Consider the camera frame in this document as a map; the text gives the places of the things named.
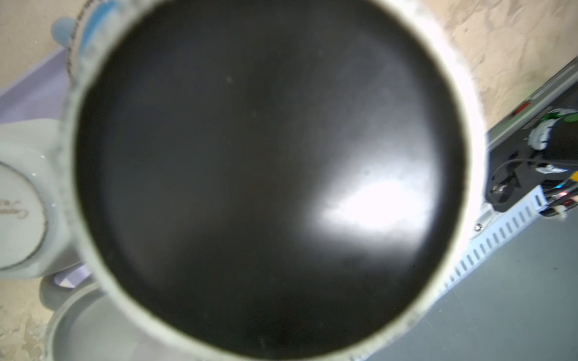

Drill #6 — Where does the black mug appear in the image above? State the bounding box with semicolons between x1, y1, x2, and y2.
57;1;488;360

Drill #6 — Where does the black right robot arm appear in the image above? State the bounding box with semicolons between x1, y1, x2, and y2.
528;108;577;174

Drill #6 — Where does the teal dotted floral mug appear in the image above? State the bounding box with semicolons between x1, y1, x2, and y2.
51;0;118;84

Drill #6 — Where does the grey mug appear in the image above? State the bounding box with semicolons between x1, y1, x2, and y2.
40;276;155;360

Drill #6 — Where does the white pink mug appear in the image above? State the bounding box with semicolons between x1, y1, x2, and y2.
1;118;79;279

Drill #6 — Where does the lavender tray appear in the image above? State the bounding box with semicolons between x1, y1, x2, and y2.
1;51;89;287

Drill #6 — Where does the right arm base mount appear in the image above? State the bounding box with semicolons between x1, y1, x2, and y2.
486;83;577;218

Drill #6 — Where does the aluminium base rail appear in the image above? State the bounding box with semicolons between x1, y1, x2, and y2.
373;61;577;360

